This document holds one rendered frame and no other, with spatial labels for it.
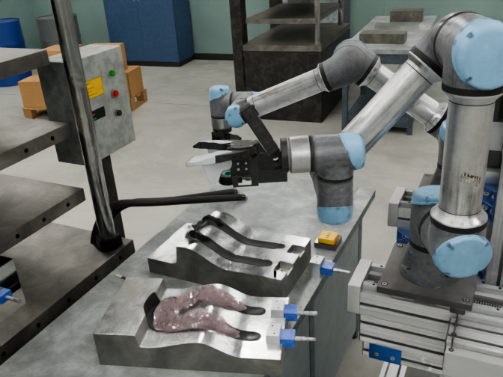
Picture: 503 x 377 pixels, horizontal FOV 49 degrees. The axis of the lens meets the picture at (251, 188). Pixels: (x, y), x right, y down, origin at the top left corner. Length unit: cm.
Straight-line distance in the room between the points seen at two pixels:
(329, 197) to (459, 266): 32
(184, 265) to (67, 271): 47
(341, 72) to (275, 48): 393
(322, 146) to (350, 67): 69
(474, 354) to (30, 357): 118
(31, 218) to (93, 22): 818
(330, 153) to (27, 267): 140
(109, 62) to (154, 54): 655
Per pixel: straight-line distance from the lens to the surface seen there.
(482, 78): 108
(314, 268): 183
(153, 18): 866
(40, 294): 201
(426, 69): 121
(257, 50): 572
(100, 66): 220
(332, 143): 109
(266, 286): 172
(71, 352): 170
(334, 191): 112
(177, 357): 153
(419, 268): 141
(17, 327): 190
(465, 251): 122
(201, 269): 181
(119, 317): 159
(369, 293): 149
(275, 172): 111
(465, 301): 140
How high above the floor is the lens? 186
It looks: 25 degrees down
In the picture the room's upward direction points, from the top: 4 degrees counter-clockwise
